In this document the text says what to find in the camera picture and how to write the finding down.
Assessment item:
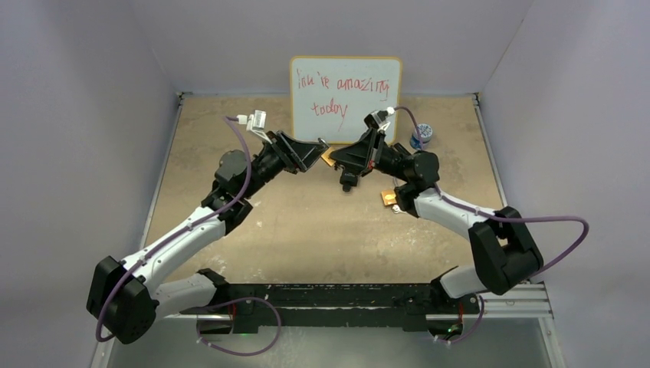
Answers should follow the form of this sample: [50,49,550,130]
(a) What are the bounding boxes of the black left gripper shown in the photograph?
[241,132,328,200]

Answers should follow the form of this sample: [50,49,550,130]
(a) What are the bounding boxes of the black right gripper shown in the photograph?
[327,128,412,182]

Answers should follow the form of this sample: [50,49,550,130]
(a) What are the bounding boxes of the small brass padlock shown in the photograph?
[320,149,336,166]

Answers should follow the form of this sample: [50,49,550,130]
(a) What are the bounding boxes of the black padlock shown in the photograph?
[340,171,359,192]

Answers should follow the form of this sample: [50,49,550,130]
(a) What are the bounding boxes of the large brass padlock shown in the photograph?
[381,189,397,207]

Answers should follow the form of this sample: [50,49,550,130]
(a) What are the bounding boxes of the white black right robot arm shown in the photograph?
[329,128,544,312]

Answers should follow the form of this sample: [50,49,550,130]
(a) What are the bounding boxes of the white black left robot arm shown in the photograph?
[86,131,329,344]

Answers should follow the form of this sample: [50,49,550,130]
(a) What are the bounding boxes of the yellow framed whiteboard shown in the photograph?
[289,56,402,144]

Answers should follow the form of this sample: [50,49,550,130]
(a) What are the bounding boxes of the blue white round tin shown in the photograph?
[409,123,434,150]

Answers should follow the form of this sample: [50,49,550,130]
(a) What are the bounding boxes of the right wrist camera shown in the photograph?
[363,107,396,133]

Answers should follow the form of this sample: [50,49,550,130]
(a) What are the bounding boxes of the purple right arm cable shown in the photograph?
[388,105,590,347]

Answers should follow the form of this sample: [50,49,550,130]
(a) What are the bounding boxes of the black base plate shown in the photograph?
[184,283,481,334]

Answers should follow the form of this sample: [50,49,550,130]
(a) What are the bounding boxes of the aluminium frame rail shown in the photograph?
[88,91,554,368]

